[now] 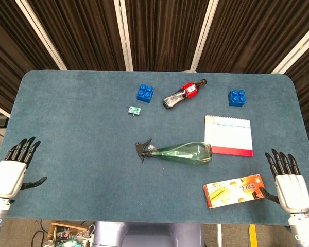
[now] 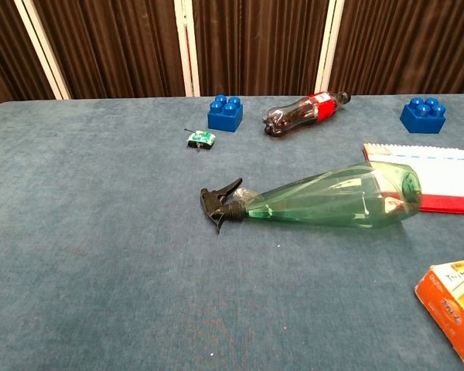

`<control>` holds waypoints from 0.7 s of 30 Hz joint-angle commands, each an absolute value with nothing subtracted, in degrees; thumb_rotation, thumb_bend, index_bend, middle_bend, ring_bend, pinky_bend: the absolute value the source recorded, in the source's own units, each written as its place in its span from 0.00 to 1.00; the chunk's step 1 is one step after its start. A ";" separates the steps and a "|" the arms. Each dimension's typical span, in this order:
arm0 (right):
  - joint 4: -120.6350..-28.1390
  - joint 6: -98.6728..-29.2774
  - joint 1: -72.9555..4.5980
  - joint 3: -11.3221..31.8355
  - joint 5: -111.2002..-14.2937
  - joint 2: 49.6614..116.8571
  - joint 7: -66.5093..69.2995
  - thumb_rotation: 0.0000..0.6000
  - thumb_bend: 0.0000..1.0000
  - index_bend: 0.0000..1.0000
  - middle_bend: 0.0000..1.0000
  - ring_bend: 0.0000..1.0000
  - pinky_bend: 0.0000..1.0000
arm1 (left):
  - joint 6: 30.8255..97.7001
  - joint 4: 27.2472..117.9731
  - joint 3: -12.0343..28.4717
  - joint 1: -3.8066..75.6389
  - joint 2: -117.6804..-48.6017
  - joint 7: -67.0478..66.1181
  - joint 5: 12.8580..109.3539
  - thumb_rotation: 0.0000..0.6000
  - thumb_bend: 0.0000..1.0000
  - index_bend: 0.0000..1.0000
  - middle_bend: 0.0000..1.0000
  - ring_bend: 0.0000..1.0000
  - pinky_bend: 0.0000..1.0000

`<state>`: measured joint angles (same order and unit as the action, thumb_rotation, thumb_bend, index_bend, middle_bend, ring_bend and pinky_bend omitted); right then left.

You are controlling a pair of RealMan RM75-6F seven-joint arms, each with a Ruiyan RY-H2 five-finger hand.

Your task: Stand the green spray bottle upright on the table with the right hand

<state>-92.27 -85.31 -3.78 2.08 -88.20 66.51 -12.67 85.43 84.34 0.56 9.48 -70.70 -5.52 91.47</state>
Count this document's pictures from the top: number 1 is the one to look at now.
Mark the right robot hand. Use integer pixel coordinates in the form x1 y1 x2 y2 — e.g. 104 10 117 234
259 148 309 214

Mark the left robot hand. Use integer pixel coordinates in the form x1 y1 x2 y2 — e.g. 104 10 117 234
0 136 48 199

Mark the green transparent spray bottle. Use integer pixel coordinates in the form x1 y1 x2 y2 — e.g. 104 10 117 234
135 138 213 164

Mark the cola bottle with red label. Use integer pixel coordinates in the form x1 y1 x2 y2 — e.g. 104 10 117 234
162 78 208 111

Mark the orange snack box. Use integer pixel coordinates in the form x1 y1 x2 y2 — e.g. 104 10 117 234
203 173 265 209

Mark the wooden box of clutter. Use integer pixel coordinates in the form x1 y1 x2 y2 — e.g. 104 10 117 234
42 222 95 247

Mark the white and red notepad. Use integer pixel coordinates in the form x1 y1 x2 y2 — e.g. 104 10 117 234
204 115 254 158

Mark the blue table mat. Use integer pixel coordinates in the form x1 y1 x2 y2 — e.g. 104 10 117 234
0 70 309 226

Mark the blue toy building block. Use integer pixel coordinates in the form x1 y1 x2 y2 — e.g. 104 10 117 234
228 89 247 107
136 83 155 103

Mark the small green white packet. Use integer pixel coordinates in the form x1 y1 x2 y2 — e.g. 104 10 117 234
127 105 142 116

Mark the robot torso base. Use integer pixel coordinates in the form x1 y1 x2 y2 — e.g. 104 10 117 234
92 221 204 247

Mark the black cable on floor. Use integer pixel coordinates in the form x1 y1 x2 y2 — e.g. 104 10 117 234
31 219 46 247

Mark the white folding screen frame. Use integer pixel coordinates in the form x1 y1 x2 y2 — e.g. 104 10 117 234
0 0 309 118

